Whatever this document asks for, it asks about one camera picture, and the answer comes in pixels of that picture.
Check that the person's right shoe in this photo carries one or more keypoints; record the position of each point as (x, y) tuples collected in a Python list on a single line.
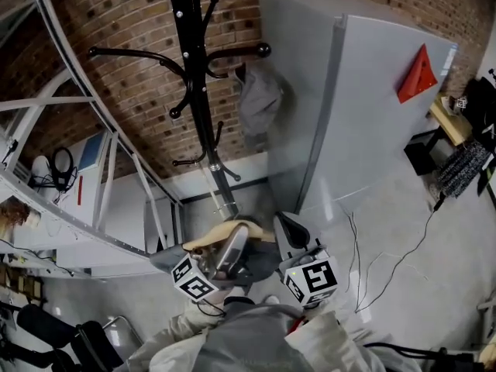
[(271, 299)]

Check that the grey shirt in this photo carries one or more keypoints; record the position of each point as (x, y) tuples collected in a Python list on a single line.
[(166, 258)]

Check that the black coat rack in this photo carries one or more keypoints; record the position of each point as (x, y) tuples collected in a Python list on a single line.
[(193, 72)]

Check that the person's left forearm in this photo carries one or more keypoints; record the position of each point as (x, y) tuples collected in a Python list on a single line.
[(201, 318)]

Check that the person's left shoe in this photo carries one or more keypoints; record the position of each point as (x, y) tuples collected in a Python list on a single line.
[(235, 291)]

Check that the light wooden clothes hanger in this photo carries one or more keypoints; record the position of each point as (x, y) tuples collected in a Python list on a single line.
[(209, 235)]

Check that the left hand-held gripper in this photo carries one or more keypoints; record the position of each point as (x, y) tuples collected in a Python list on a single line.
[(193, 279)]

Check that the light wooden desk black legs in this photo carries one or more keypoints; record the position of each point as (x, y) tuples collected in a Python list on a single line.
[(449, 120)]

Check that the white metal shelf rack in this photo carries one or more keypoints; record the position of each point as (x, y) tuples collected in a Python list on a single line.
[(46, 102)]

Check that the person's right forearm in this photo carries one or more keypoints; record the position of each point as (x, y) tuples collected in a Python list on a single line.
[(329, 335)]

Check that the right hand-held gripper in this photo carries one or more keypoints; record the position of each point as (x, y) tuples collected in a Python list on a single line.
[(314, 279)]

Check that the brown wooden crate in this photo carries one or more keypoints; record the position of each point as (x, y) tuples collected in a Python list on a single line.
[(19, 283)]

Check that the white box with blue panel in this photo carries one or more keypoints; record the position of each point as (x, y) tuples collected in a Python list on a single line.
[(91, 153)]

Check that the chrome tube chair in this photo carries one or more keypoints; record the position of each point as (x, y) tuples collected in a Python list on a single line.
[(124, 335)]

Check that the brown dried plant bunch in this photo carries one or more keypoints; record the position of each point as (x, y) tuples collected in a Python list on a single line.
[(15, 215)]

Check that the grey metal cabinet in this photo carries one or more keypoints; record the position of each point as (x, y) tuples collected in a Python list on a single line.
[(368, 111)]

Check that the person's torso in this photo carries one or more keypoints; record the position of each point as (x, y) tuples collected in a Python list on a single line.
[(252, 339)]

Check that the black office chair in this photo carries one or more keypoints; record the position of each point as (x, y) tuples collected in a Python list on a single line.
[(89, 347), (426, 353)]

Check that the pale grey hanging fabric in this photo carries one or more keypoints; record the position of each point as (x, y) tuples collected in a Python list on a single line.
[(259, 99)]

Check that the person's shoe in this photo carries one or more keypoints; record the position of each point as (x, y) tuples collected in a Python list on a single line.
[(271, 299), (235, 291)]

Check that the red triangular paper decoration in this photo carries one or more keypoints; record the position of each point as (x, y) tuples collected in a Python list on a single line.
[(418, 80)]

